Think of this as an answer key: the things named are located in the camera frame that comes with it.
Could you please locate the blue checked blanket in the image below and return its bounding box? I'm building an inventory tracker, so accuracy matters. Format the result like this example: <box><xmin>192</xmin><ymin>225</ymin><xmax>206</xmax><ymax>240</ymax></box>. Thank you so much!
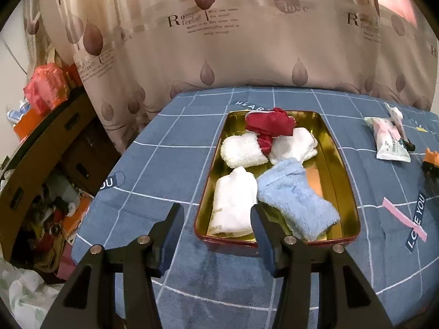
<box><xmin>70</xmin><ymin>87</ymin><xmax>439</xmax><ymax>326</ymax></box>

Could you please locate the red tin box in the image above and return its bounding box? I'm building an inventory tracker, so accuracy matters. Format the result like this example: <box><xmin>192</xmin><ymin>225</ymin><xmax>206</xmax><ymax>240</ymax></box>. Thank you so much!
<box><xmin>194</xmin><ymin>110</ymin><xmax>361</xmax><ymax>257</ymax></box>

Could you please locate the pile of clutter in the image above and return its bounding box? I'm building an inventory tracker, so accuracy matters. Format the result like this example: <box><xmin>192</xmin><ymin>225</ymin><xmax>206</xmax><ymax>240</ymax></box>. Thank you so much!
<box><xmin>10</xmin><ymin>171</ymin><xmax>95</xmax><ymax>271</ymax></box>

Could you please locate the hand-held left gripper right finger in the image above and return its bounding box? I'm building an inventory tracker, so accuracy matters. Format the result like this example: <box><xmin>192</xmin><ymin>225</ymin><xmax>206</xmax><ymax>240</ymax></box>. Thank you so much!
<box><xmin>250</xmin><ymin>204</ymin><xmax>395</xmax><ymax>329</ymax></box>

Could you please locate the white plastic packet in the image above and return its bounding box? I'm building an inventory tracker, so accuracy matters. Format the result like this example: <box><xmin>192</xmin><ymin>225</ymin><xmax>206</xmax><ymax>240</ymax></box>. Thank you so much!
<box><xmin>384</xmin><ymin>102</ymin><xmax>407</xmax><ymax>141</ymax></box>

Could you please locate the white towel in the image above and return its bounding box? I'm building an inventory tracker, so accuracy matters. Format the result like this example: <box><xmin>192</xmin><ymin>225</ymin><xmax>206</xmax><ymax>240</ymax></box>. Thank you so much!
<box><xmin>209</xmin><ymin>166</ymin><xmax>258</xmax><ymax>238</ymax></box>

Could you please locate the leaf print curtain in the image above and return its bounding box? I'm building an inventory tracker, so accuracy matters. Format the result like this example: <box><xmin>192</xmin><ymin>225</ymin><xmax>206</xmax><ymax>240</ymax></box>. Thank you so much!
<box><xmin>24</xmin><ymin>0</ymin><xmax>439</xmax><ymax>155</ymax></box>

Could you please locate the white leaf print paper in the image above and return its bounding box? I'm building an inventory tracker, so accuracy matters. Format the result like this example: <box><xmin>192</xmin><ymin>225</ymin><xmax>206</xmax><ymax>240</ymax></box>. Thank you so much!
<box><xmin>0</xmin><ymin>257</ymin><xmax>66</xmax><ymax>329</ymax></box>

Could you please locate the orange plastic bag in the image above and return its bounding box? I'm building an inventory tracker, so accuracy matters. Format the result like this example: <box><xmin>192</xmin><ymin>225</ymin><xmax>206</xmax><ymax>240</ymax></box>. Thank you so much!
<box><xmin>23</xmin><ymin>62</ymin><xmax>71</xmax><ymax>115</ymax></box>

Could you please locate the white fluffy sock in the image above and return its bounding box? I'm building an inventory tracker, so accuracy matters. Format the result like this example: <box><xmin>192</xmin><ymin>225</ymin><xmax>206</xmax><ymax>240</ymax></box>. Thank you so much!
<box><xmin>220</xmin><ymin>134</ymin><xmax>268</xmax><ymax>169</ymax></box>

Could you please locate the wooden cabinet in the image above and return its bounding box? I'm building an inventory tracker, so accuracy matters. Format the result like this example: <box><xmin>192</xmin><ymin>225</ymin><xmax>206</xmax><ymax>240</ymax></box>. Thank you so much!
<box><xmin>0</xmin><ymin>86</ymin><xmax>120</xmax><ymax>261</ymax></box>

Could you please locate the red and white ruffled cloth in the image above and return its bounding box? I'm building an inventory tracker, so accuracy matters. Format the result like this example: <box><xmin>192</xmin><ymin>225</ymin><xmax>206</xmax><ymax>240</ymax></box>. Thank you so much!
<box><xmin>244</xmin><ymin>107</ymin><xmax>297</xmax><ymax>155</ymax></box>

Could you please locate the red orange box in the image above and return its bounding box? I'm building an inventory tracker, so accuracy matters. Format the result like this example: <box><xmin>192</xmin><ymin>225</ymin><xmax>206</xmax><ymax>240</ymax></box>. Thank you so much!
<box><xmin>67</xmin><ymin>62</ymin><xmax>85</xmax><ymax>86</ymax></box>

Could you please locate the pink and white wipes packet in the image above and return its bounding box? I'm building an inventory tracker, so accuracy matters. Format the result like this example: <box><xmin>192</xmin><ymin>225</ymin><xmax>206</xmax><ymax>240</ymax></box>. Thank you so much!
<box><xmin>364</xmin><ymin>117</ymin><xmax>411</xmax><ymax>162</ymax></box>

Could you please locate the pink box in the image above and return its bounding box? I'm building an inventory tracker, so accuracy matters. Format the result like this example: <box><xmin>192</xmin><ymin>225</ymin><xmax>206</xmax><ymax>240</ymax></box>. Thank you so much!
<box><xmin>55</xmin><ymin>254</ymin><xmax>79</xmax><ymax>280</ymax></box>

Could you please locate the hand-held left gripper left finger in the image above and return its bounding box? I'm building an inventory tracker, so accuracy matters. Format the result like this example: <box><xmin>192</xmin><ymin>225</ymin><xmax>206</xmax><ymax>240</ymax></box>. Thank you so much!
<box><xmin>41</xmin><ymin>203</ymin><xmax>186</xmax><ymax>329</ymax></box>

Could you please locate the white ribbed sock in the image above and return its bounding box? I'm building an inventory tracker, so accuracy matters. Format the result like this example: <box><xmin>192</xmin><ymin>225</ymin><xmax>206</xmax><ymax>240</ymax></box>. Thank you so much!
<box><xmin>269</xmin><ymin>127</ymin><xmax>318</xmax><ymax>165</ymax></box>

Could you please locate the light blue towel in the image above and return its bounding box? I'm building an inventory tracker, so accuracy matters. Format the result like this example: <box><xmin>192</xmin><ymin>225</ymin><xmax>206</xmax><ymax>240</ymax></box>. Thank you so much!
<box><xmin>257</xmin><ymin>158</ymin><xmax>341</xmax><ymax>241</ymax></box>

